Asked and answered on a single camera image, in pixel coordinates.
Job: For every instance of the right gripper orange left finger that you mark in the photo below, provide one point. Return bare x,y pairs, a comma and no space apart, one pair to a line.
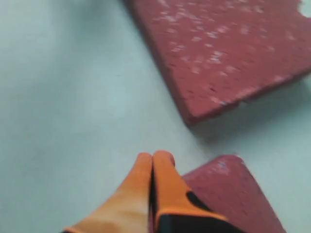
127,210

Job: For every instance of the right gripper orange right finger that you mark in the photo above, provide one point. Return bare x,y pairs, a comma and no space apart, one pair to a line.
176,208

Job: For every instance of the red brick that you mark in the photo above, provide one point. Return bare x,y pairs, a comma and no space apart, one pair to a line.
226,186
217,54

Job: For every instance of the red brick under back stack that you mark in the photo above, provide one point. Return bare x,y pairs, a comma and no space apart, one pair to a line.
226,186

